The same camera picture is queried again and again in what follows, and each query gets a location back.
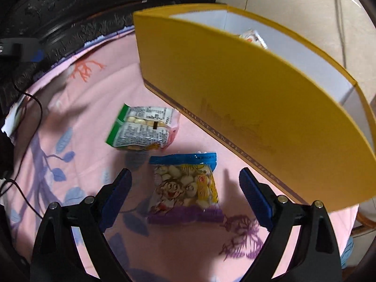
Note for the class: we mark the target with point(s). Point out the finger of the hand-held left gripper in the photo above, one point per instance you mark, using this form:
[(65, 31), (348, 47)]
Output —
[(36, 55)]

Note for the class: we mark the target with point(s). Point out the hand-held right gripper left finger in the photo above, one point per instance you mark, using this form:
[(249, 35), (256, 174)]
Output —
[(116, 199)]

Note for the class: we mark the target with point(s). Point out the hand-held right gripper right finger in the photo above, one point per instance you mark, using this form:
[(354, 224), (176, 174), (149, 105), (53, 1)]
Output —
[(255, 198)]

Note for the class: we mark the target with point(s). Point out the purple and blue peanut packet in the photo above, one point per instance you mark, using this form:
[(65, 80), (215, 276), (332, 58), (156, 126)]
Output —
[(182, 188)]

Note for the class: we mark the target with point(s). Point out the green edged silver packet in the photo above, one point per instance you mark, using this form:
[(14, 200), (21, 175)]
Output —
[(141, 129)]

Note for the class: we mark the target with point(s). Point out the yellow cardboard box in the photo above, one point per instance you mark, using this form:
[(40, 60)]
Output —
[(235, 94)]

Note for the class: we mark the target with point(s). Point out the pile of snack packets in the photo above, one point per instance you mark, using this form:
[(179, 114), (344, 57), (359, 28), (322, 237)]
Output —
[(252, 36)]

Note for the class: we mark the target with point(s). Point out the pink printed blanket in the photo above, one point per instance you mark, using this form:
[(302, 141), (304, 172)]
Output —
[(88, 108)]

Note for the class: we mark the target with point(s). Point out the dark carved wooden bench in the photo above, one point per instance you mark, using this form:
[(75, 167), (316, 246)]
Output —
[(88, 0)]

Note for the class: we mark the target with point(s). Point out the blue cloth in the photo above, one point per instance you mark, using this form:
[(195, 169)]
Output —
[(346, 252)]

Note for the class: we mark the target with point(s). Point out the wooden armchair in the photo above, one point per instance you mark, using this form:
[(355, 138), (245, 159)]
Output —
[(359, 226)]

